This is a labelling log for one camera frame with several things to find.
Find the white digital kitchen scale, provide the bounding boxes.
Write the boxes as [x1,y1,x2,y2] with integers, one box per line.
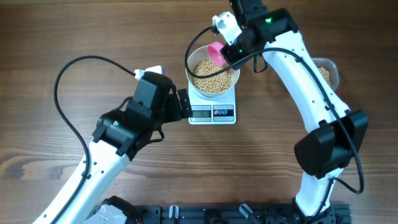
[188,84,237,125]

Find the pink plastic measuring scoop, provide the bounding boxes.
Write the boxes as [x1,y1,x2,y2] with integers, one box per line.
[207,42,226,67]

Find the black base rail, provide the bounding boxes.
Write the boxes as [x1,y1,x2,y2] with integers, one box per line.
[133,203,352,224]

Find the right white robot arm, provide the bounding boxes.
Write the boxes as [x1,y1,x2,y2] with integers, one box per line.
[216,1,368,223]

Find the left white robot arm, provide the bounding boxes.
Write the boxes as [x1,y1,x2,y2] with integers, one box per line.
[35,72,192,223]

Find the soybeans in white bowl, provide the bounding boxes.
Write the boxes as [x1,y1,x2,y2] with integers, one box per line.
[192,59,232,93]

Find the clear container of soybeans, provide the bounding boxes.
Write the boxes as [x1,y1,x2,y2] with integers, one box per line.
[312,57,340,91]

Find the white bowl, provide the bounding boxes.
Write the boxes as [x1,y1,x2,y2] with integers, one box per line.
[186,46,240,98]

